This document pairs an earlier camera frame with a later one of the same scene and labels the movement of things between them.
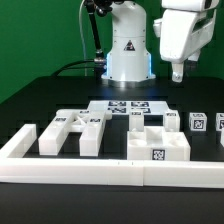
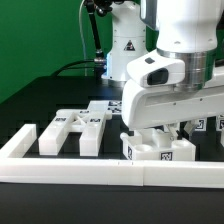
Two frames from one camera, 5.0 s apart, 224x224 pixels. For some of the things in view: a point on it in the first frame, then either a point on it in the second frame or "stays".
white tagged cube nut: (198, 121) stays
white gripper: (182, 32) to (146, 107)
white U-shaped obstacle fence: (130, 172) stays
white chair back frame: (90, 122) stays
